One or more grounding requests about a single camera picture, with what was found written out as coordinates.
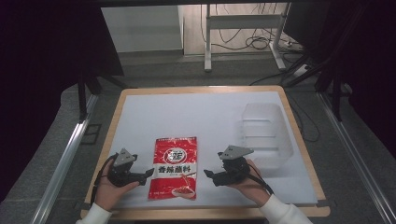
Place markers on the person's left hand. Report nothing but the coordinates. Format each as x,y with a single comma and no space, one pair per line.
109,193

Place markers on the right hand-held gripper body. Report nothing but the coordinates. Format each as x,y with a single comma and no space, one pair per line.
234,168

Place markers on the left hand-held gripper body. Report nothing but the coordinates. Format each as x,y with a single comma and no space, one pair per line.
122,170

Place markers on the person's right hand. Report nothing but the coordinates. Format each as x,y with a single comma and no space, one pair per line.
250,188

